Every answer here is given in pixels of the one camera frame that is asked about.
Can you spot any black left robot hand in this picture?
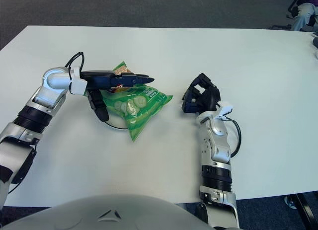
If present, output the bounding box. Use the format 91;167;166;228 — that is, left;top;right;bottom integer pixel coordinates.
80;70;155;121

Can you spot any black office chair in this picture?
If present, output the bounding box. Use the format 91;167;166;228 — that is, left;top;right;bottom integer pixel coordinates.
270;0;303;31

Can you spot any black table leg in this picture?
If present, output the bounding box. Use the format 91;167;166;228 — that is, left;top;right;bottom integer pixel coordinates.
284;194;318;230

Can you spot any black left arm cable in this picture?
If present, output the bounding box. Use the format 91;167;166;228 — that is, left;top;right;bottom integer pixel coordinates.
65;51;85;70

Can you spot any seated person in grey trousers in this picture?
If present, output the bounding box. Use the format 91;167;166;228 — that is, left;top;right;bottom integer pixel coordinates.
289;0;318;32

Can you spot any grey robot torso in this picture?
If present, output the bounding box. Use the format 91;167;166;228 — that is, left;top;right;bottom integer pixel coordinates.
0;194;212;230

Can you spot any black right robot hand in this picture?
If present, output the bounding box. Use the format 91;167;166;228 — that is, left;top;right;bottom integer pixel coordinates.
181;72;222;114

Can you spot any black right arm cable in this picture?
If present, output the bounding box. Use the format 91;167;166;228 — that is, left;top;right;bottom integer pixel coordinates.
225;117;242;157

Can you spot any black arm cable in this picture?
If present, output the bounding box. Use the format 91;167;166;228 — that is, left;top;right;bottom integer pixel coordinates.
65;51;85;70
225;117;242;157

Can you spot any white plate with black rim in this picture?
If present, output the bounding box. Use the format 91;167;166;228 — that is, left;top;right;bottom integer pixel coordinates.
103;115;130;131

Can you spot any green potato chip bag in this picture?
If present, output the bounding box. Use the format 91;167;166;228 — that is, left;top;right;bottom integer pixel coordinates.
100;61;174;143

